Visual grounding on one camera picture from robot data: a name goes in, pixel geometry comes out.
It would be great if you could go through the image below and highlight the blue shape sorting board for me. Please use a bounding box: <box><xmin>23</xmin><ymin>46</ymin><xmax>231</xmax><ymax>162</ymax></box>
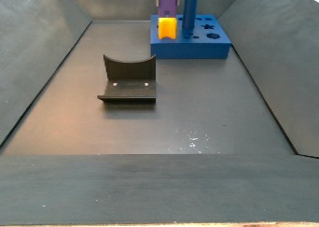
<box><xmin>149</xmin><ymin>14</ymin><xmax>232</xmax><ymax>59</ymax></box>

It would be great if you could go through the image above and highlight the black curved holder stand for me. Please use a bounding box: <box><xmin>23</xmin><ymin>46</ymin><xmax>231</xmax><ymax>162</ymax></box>
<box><xmin>97</xmin><ymin>56</ymin><xmax>157</xmax><ymax>103</ymax></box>

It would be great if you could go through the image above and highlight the purple double-square object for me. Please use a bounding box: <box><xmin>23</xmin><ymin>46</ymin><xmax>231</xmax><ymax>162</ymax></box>
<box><xmin>159</xmin><ymin>0</ymin><xmax>178</xmax><ymax>18</ymax></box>

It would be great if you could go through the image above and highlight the yellow spool-shaped block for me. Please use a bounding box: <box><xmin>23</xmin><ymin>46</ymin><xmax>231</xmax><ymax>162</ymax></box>
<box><xmin>159</xmin><ymin>18</ymin><xmax>178</xmax><ymax>39</ymax></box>

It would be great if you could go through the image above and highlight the blue cylinder peg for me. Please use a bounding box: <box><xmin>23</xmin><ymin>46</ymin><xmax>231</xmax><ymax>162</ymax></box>
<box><xmin>182</xmin><ymin>0</ymin><xmax>198</xmax><ymax>30</ymax></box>

